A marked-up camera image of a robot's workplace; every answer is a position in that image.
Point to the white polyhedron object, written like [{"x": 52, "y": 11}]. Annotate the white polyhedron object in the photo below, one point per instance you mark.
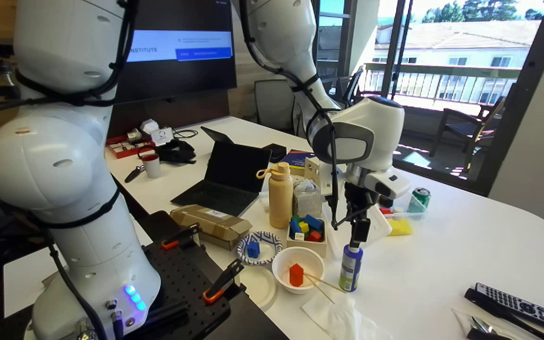
[{"x": 148, "y": 126}]

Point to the heap of coloured blocks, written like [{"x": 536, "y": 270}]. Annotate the heap of coloured blocks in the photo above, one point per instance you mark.
[{"x": 312, "y": 224}]

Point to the yellow sponge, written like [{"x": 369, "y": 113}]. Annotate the yellow sponge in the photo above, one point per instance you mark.
[{"x": 399, "y": 227}]

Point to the white tissue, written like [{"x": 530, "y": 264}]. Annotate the white tissue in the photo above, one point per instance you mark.
[{"x": 343, "y": 318}]

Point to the cardboard box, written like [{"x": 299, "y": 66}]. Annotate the cardboard box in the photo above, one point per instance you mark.
[{"x": 208, "y": 223}]

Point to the blue block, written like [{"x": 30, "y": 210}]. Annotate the blue block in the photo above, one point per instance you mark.
[{"x": 253, "y": 249}]

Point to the white power adapter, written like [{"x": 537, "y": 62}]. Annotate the white power adapter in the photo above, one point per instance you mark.
[{"x": 162, "y": 136}]

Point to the white mug red rim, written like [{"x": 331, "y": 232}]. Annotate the white mug red rim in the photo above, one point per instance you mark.
[{"x": 151, "y": 166}]

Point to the blue patterned paper plate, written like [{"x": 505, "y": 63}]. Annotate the blue patterned paper plate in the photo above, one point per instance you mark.
[{"x": 268, "y": 245}]

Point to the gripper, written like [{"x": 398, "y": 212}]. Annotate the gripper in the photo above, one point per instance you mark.
[{"x": 360, "y": 198}]

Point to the small black case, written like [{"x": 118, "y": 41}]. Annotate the small black case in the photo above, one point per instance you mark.
[{"x": 276, "y": 152}]

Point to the beige water bottle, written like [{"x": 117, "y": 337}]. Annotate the beige water bottle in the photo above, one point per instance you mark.
[{"x": 280, "y": 198}]

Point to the wooden chopstick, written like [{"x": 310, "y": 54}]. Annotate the wooden chopstick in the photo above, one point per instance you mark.
[
  {"x": 326, "y": 284},
  {"x": 319, "y": 289}
]

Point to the plain white paper plate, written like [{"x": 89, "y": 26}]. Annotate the plain white paper plate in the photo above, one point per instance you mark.
[{"x": 259, "y": 285}]

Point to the bag of plastic cutlery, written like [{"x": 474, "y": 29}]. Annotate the bag of plastic cutlery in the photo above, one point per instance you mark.
[{"x": 482, "y": 326}]

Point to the window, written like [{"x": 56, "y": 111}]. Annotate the window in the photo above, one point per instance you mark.
[{"x": 456, "y": 56}]

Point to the green soda can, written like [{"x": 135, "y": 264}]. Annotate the green soda can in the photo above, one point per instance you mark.
[{"x": 420, "y": 199}]

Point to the black remote control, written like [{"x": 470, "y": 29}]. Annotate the black remote control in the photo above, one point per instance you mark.
[{"x": 527, "y": 309}]

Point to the wooden outdoor chair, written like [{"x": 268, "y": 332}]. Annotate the wooden outdoor chair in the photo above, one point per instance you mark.
[{"x": 465, "y": 127}]

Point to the black laptop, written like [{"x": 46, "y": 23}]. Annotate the black laptop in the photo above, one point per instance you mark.
[{"x": 234, "y": 174}]

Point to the clear plastic container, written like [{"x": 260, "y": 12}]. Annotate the clear plastic container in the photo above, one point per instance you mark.
[{"x": 409, "y": 215}]

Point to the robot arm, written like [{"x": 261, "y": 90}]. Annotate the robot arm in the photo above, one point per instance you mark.
[{"x": 55, "y": 156}]

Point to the crumpled silver wrapped jar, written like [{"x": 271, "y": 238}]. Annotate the crumpled silver wrapped jar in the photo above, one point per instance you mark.
[{"x": 307, "y": 200}]

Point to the blue bottle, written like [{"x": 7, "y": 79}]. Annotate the blue bottle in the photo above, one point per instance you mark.
[{"x": 350, "y": 269}]

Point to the orange black clamp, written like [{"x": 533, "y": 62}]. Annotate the orange black clamp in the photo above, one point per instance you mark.
[
  {"x": 180, "y": 237},
  {"x": 222, "y": 282}
]

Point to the white bowl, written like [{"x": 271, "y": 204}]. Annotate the white bowl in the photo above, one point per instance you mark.
[{"x": 310, "y": 264}]

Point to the black office chair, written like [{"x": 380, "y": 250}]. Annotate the black office chair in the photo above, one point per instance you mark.
[{"x": 350, "y": 89}]

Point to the red box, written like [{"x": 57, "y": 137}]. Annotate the red box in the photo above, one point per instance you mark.
[{"x": 123, "y": 150}]

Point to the red block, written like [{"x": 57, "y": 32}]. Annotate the red block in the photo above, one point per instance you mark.
[{"x": 296, "y": 275}]

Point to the large wall monitor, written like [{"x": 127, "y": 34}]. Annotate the large wall monitor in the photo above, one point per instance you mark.
[{"x": 182, "y": 75}]

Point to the blue book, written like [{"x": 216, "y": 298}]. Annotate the blue book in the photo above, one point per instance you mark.
[{"x": 295, "y": 158}]

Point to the white tray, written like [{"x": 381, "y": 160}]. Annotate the white tray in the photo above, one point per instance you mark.
[{"x": 378, "y": 226}]

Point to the black cloth pouch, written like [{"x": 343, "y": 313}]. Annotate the black cloth pouch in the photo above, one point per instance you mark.
[{"x": 177, "y": 151}]

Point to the grey office chair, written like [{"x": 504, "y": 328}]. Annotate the grey office chair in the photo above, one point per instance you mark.
[{"x": 274, "y": 104}]

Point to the wooden box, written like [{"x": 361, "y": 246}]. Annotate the wooden box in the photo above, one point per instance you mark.
[{"x": 307, "y": 248}]

